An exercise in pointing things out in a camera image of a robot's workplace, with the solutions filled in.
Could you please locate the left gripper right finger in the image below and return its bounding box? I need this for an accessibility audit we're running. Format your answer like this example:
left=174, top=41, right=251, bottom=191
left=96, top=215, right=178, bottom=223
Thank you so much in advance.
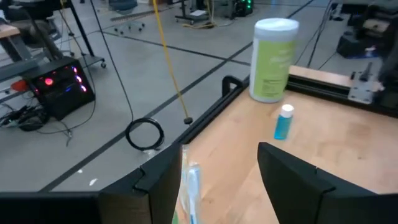
left=257, top=142, right=377, bottom=224

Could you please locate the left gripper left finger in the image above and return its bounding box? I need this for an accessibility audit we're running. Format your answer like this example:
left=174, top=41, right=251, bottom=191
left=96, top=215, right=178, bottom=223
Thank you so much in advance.
left=98, top=142, right=183, bottom=224

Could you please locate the blue toothbrush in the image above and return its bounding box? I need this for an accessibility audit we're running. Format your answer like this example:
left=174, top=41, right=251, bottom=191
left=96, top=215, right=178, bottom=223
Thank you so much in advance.
left=172, top=143, right=203, bottom=224

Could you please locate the small blue mouthwash bottle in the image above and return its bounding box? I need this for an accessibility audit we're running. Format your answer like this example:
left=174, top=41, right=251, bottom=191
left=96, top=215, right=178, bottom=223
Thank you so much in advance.
left=273, top=103, right=295, bottom=141

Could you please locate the computer tower with red lights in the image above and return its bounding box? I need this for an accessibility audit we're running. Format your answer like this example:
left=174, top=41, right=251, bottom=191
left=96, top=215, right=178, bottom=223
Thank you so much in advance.
left=23, top=56, right=96, bottom=121

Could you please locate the green label wipes canister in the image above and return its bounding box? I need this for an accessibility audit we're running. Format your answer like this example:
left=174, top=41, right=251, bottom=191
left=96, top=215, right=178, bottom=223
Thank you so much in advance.
left=248, top=17, right=300, bottom=104

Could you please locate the dark equipment pile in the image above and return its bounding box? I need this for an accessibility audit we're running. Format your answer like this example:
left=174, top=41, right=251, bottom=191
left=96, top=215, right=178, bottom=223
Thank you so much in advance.
left=336, top=0, right=398, bottom=60

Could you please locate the office chair base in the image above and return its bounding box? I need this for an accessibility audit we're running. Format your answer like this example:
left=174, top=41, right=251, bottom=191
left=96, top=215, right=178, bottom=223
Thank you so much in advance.
left=108, top=0, right=147, bottom=35

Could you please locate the black rolling stand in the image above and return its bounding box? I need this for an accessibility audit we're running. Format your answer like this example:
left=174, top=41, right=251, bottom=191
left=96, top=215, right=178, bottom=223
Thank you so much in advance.
left=0, top=0, right=107, bottom=70

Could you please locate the black tower with green lights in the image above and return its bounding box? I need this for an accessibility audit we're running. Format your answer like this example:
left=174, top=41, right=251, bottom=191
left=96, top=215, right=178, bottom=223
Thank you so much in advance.
left=233, top=0, right=254, bottom=18

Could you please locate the black coiled cable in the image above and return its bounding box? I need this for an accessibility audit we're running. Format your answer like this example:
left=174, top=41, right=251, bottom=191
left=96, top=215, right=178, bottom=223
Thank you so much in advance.
left=88, top=0, right=165, bottom=152

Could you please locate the black aluminium table frame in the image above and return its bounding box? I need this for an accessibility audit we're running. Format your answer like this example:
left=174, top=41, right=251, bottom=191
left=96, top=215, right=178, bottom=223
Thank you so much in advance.
left=174, top=73, right=398, bottom=147

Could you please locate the yellow hanging cable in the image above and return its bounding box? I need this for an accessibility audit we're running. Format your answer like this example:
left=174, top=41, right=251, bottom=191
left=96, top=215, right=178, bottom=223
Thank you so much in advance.
left=151, top=0, right=194, bottom=126

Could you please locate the floor cable bundle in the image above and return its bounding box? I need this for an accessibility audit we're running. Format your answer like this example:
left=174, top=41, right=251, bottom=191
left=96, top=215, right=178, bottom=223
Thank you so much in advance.
left=0, top=104, right=74, bottom=147

